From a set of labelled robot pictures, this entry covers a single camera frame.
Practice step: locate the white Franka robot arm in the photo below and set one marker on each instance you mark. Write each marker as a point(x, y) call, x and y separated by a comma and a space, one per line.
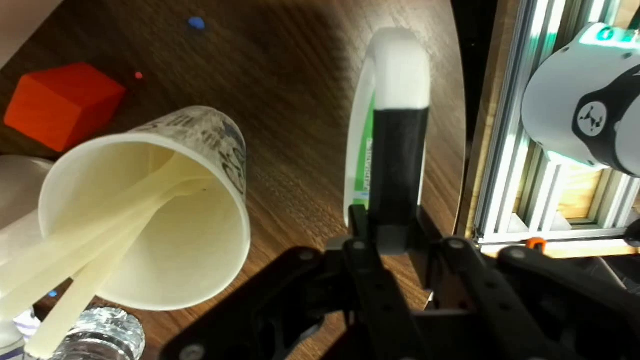
point(573, 86)

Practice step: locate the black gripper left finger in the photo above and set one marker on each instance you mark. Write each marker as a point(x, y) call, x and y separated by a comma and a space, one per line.
point(301, 301)

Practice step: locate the clear plastic water bottle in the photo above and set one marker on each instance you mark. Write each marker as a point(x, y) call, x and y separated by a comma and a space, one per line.
point(106, 336)

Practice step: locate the aluminium robot stand frame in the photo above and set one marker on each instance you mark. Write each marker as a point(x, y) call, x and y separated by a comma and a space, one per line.
point(507, 133)

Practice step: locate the tiny orange bead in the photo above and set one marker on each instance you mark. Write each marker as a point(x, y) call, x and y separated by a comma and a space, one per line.
point(138, 74)

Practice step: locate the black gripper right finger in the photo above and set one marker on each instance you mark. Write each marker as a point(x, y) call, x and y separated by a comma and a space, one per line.
point(507, 306)

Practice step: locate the blue bead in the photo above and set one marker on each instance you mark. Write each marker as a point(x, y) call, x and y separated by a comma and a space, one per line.
point(196, 22)

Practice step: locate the cream plastic utensil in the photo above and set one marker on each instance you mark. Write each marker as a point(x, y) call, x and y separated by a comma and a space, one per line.
point(100, 212)
point(81, 293)

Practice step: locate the red cube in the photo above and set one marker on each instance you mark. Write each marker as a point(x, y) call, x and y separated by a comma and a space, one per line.
point(61, 102)

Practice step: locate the patterned paper cup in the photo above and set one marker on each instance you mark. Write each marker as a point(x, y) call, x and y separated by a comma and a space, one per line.
point(173, 226)

